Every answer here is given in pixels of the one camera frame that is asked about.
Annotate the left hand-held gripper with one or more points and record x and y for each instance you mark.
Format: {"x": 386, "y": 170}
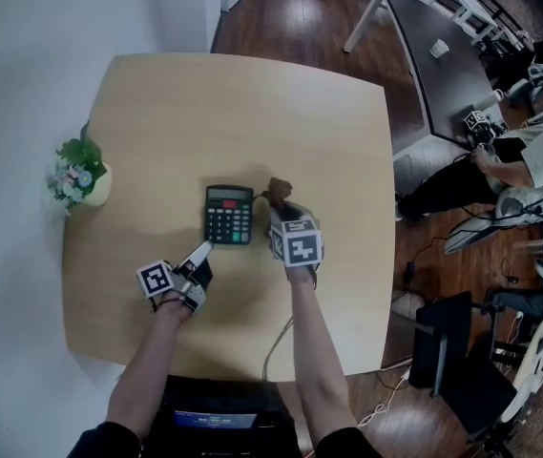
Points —
{"x": 156, "y": 279}

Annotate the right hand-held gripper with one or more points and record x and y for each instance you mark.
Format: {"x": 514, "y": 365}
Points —
{"x": 302, "y": 248}

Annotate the brown knitted cloth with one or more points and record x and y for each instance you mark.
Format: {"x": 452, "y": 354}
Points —
{"x": 279, "y": 191}

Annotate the black calculator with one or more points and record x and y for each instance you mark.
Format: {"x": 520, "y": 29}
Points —
{"x": 228, "y": 217}

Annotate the person's left forearm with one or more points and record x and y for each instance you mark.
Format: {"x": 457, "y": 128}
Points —
{"x": 142, "y": 375}

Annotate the person's right forearm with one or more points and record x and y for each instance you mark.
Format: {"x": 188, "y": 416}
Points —
{"x": 319, "y": 360}

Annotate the flower plant in cream pot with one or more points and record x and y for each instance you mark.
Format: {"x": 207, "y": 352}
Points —
{"x": 99, "y": 189}

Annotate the black power adapter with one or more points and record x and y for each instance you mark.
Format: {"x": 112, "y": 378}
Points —
{"x": 410, "y": 271}

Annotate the black chest-mounted screen device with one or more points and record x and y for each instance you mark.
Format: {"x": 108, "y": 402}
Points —
{"x": 214, "y": 419}

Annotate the grey shell chair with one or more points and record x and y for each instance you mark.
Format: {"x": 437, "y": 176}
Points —
{"x": 471, "y": 236}

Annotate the black chair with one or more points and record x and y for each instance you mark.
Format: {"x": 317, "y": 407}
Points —
{"x": 443, "y": 332}

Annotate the person with headset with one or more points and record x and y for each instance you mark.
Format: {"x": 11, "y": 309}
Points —
{"x": 104, "y": 444}

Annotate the white paper cup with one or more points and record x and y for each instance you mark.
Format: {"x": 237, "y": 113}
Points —
{"x": 438, "y": 48}

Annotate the dark table with white legs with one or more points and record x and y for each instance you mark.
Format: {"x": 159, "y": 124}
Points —
{"x": 423, "y": 22}

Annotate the white round table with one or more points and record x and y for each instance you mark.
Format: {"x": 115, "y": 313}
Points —
{"x": 533, "y": 365}

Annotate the white frame bench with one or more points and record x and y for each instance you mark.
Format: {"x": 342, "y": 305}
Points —
{"x": 471, "y": 3}

